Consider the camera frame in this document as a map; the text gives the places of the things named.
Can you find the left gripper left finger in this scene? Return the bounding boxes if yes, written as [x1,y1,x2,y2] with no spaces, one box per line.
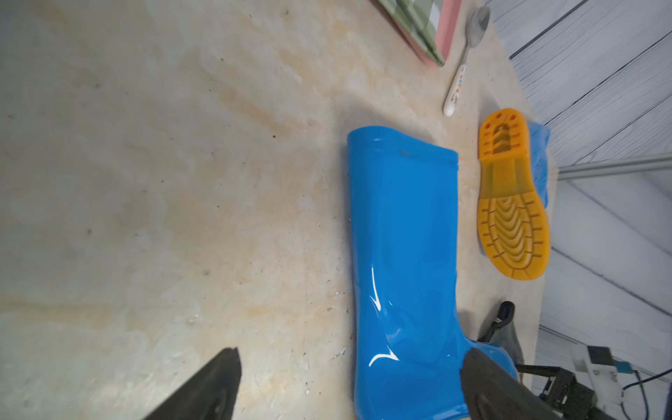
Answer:
[145,348,243,420]

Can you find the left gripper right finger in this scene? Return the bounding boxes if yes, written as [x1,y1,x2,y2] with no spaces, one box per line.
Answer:
[460,348,557,419]

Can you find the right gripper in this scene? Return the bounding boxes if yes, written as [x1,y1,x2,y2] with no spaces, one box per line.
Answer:
[516,364,614,420]

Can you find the blue rubber boot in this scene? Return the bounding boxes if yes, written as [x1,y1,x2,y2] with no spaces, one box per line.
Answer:
[348,126,516,419]
[477,108,551,281]

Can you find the grey blue cleaning cloth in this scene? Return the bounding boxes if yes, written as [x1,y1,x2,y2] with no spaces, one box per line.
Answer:
[478,301,524,365]

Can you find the green checkered cloth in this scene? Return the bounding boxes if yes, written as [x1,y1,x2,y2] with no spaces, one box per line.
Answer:
[377,0,452,67]

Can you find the pink tray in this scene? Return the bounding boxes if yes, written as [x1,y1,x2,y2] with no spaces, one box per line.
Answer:
[371,0,462,68]

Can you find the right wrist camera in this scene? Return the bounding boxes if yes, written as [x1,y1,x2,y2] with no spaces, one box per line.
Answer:
[572,344,635,393]

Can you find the right aluminium frame post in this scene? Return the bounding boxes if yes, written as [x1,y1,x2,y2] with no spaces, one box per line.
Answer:
[558,152,671,181]

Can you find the metal spoon white handle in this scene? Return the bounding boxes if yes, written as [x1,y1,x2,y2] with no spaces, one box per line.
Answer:
[443,6,491,117]

